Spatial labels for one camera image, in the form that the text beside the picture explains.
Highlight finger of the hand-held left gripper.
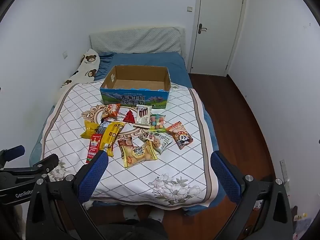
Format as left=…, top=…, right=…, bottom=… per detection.
left=0, top=145, right=26, bottom=167
left=32, top=154, right=59, bottom=174

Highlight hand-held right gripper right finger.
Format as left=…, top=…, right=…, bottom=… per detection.
left=211, top=151, right=293, bottom=240

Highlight orange panda snack packet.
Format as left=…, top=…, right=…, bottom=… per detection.
left=166, top=121, right=194, bottom=150

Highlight brown snack packet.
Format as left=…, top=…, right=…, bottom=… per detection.
left=117, top=137, right=134, bottom=158

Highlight dark blue snack bar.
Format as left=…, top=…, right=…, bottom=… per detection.
left=96, top=120, right=110, bottom=135

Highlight white door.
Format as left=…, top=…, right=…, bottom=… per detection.
left=191, top=0, right=248, bottom=77

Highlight white and green snack packet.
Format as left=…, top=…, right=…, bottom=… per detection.
left=154, top=132, right=173, bottom=155

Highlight bear print pillow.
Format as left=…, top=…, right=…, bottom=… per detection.
left=61, top=49, right=101, bottom=88

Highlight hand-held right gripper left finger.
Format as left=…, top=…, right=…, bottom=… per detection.
left=26, top=150, right=109, bottom=240

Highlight yellow bread packet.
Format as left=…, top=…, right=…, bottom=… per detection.
left=122, top=140, right=158, bottom=168

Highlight colourful candy bag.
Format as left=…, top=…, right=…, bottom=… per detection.
left=149, top=114, right=166, bottom=133

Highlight blue bed sheet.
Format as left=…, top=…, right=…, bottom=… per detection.
left=29, top=52, right=227, bottom=216

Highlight printed blue cardboard box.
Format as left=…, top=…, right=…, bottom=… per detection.
left=100, top=65, right=172, bottom=110

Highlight long yellow snack packet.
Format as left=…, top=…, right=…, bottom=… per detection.
left=100, top=121, right=125, bottom=157

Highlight person's left forearm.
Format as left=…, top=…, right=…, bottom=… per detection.
left=0, top=204, right=28, bottom=240

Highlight red triangular snack packet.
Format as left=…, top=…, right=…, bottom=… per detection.
left=123, top=110, right=136, bottom=123

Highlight person's dark trousers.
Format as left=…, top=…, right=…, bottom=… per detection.
left=96, top=218, right=169, bottom=240

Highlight colourful floor clutter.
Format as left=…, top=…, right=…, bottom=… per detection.
left=292, top=206, right=308, bottom=239

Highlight yellow chip packet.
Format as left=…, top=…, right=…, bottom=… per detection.
left=80, top=120, right=100, bottom=140

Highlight grey headboard cushion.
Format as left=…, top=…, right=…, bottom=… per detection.
left=89, top=26, right=186, bottom=54

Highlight red and white snack packet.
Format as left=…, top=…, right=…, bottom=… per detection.
left=86, top=134, right=103, bottom=164

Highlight white chocolate stick box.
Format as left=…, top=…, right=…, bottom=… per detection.
left=133, top=106, right=152, bottom=127

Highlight person's grey sock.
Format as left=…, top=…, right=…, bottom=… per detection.
left=123, top=206, right=140, bottom=222
left=147, top=208, right=165, bottom=222

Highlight white wall power strip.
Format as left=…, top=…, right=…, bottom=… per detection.
left=279, top=158, right=290, bottom=190

